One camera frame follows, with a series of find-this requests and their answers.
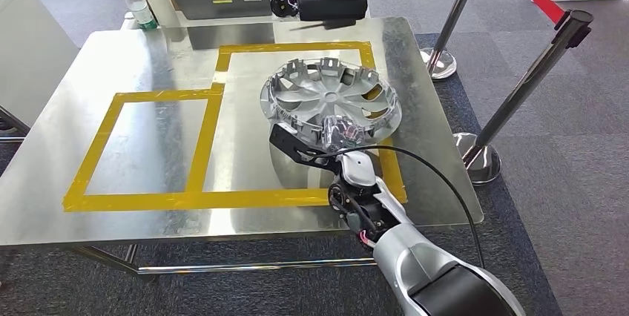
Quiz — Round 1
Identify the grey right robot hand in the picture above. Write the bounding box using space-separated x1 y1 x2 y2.
320 116 367 154

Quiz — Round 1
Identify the silver plastic wheel hubcap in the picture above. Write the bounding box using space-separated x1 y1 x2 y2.
259 57 403 150

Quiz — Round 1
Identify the stainless steel workbench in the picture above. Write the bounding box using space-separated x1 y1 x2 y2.
0 16 485 280

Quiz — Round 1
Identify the black equipment box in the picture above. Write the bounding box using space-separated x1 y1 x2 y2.
297 0 369 22

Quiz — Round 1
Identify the translucent white bottle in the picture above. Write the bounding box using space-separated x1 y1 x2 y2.
142 0 180 27

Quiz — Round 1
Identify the clear bottle with green cap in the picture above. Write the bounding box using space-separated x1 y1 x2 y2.
119 0 159 31

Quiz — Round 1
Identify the white cabinet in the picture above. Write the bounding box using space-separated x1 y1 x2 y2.
0 0 81 131

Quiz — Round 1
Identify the chrome stanchion post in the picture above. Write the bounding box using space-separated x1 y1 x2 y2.
452 9 595 186
420 0 487 82

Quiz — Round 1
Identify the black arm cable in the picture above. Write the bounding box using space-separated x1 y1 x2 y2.
314 144 487 271

